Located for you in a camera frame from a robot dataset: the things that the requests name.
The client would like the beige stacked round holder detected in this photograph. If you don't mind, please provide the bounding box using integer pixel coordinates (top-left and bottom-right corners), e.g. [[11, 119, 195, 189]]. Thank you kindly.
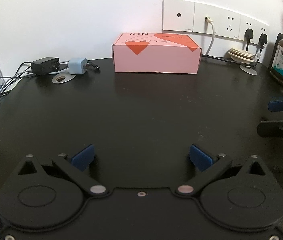
[[228, 48, 257, 76]]

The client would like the black power adapter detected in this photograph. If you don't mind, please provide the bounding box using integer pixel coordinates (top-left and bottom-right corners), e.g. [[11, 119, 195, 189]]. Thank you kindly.
[[30, 57, 60, 75]]

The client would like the pink cardboard box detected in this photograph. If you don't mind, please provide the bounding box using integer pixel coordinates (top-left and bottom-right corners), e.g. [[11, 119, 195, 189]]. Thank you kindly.
[[112, 33, 202, 74]]

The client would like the black plug right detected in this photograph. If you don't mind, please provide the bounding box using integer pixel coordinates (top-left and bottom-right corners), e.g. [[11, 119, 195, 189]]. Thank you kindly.
[[259, 33, 268, 53]]

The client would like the light blue usb charger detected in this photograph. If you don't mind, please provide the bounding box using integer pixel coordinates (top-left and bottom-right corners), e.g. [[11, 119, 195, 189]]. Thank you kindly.
[[68, 57, 87, 75]]

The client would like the white wall socket panel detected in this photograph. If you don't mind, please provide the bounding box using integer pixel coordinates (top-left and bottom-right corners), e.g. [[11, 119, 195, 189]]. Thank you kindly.
[[162, 0, 270, 44]]

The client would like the silver desk grommet left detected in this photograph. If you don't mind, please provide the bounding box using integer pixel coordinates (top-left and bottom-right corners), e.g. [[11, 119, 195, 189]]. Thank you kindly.
[[52, 73, 76, 84]]

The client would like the black plug left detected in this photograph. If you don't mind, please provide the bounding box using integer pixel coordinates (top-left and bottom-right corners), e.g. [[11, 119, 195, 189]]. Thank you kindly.
[[244, 28, 254, 51]]

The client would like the black plug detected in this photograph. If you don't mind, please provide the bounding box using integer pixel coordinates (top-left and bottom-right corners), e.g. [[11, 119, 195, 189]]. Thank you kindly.
[[244, 28, 254, 51], [259, 33, 268, 53]]

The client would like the white plugged cable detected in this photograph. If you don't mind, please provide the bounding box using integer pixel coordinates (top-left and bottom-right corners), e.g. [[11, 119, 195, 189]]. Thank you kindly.
[[202, 15, 217, 56]]

